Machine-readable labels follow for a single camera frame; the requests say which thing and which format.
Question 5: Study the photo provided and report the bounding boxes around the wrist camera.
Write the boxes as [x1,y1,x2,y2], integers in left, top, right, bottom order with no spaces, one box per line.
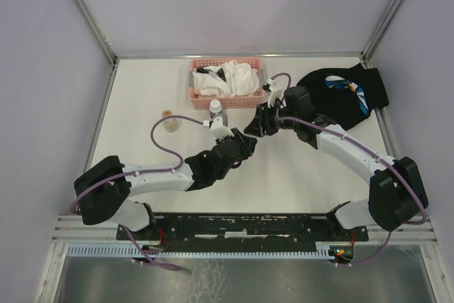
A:
[262,77,283,96]
[202,115,232,140]

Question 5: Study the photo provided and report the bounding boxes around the white capped pill bottle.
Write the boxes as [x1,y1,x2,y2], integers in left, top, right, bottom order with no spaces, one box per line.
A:
[209,99,223,119]

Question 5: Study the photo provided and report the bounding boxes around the white cable duct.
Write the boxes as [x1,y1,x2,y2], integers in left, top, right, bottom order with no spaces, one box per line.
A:
[67,242,338,258]

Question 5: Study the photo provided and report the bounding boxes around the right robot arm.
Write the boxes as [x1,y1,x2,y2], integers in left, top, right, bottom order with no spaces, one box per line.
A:
[244,82,428,240]

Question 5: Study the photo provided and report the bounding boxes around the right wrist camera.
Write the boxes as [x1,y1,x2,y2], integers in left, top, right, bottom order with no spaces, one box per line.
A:
[262,77,283,96]

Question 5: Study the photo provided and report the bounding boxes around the pink plastic basket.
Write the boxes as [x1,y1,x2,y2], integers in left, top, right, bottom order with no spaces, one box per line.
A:
[189,57,265,110]

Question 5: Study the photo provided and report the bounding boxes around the black garment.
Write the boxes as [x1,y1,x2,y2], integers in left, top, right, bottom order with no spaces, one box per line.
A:
[297,63,389,131]

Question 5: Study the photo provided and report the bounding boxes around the clear pill bottle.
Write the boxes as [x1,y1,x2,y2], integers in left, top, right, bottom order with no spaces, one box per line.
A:
[162,110,179,133]

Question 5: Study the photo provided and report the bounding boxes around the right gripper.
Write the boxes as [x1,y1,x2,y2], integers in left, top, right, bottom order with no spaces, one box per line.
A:
[243,99,298,138]

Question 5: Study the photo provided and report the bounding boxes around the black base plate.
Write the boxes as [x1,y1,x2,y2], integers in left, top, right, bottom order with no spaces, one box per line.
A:
[132,213,369,253]

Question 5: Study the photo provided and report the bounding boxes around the white cloth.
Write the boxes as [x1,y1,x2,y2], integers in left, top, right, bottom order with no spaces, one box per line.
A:
[192,60,260,97]

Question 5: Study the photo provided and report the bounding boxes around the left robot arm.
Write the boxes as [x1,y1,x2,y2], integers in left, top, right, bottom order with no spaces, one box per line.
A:
[71,128,258,239]

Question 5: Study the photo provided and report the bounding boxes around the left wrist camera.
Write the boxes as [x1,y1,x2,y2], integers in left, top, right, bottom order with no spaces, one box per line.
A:
[202,115,232,140]

